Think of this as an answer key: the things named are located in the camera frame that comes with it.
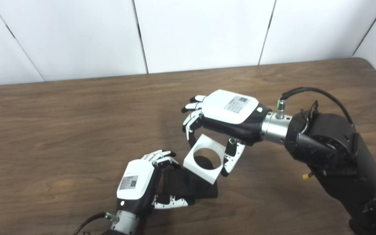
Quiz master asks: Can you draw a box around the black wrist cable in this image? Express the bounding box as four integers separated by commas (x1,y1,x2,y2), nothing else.
73,212,115,235
278,87,355,126

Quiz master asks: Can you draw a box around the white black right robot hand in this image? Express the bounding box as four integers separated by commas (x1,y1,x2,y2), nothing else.
181,90,272,177

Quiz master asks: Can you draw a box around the white square piece with hole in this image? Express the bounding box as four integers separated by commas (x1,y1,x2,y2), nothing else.
183,134,227,185

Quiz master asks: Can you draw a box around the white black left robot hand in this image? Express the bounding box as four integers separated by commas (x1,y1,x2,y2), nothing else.
116,150,188,217

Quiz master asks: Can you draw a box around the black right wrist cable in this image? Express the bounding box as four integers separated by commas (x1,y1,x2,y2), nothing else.
278,87,355,126

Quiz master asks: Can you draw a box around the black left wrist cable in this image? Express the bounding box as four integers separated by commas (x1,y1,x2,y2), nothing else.
73,212,115,235

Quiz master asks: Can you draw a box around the black peg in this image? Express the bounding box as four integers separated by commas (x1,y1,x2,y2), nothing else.
162,156,218,201

